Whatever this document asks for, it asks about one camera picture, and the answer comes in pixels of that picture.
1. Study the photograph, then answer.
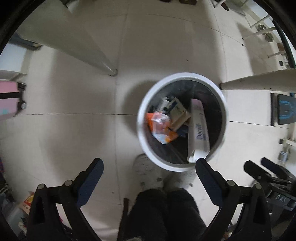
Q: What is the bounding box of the black board with blue print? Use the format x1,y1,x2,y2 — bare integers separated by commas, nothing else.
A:
270,93,296,127

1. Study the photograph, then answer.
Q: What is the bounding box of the black metal frame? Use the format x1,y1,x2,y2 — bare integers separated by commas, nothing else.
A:
272,20,296,69

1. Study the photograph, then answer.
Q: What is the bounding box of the white green medicine box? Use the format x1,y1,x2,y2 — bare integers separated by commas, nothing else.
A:
170,97,192,131

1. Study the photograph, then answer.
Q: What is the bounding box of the pink suitcase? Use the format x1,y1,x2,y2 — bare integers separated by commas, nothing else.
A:
0,80,27,121

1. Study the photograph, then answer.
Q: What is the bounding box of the white round waste bin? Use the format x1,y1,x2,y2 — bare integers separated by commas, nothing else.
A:
136,72,229,172

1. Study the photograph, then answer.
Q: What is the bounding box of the long white box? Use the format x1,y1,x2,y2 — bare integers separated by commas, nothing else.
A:
187,98,211,164

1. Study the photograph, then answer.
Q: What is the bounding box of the orange plastic bag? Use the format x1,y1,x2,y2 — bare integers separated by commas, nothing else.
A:
146,111,179,145

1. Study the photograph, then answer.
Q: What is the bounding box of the grey right slipper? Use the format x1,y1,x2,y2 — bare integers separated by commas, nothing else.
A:
163,171,197,193

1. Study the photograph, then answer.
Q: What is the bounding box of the red yellow packet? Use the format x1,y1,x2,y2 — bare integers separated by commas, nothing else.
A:
19,191,36,210

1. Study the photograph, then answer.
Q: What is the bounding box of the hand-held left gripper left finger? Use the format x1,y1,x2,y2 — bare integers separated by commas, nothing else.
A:
26,158,104,241

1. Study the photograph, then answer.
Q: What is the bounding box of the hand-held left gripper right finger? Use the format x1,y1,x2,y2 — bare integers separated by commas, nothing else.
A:
195,158,273,241

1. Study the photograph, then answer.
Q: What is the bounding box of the grey slipper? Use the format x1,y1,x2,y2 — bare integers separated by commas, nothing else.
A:
163,171,197,193
133,154,163,191

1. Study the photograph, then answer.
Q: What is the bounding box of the dining table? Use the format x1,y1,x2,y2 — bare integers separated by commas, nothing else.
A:
17,0,296,93

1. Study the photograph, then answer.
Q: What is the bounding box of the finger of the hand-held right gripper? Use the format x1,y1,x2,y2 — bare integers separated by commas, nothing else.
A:
261,158,296,181
244,160,274,186

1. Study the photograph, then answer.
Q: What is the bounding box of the small glass jar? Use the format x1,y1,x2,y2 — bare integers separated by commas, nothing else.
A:
278,151,290,163

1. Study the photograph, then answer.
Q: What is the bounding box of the grey left slipper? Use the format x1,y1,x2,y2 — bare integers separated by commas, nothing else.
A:
133,154,163,191

